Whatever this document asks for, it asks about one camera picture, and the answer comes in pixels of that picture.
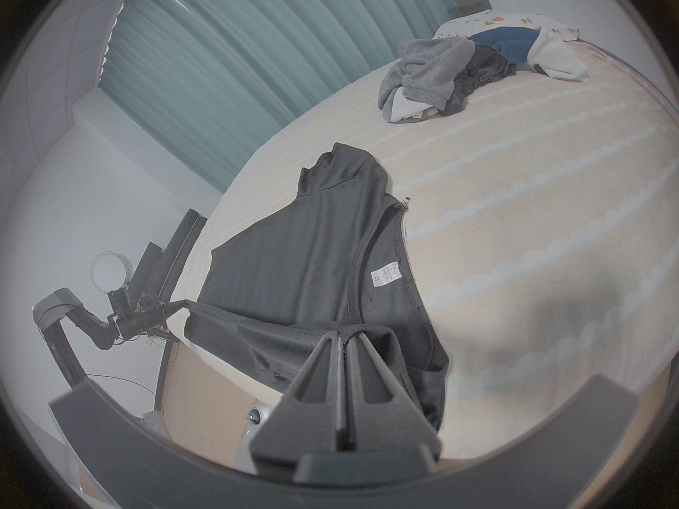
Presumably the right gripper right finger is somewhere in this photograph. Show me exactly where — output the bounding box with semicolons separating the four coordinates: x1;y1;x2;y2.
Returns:
345;332;443;464

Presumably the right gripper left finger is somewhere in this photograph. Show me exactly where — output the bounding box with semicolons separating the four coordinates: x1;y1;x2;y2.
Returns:
249;332;341;476

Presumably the black T-shirt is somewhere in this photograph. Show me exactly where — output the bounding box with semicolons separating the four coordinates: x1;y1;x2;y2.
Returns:
183;144;451;433

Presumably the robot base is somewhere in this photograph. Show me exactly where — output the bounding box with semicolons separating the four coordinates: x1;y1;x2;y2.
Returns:
233;393;282;476

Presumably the bed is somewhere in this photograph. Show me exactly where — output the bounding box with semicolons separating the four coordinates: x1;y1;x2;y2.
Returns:
154;11;679;462

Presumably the pile of clothes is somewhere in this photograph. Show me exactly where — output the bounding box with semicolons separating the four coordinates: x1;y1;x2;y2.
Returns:
378;27;591;124

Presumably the blue-green curtain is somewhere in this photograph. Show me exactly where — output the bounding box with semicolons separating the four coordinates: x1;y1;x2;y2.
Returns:
143;0;470;126
98;0;298;195

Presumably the white printed pillow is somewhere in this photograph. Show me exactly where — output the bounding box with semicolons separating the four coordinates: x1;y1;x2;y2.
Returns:
434;11;580;41

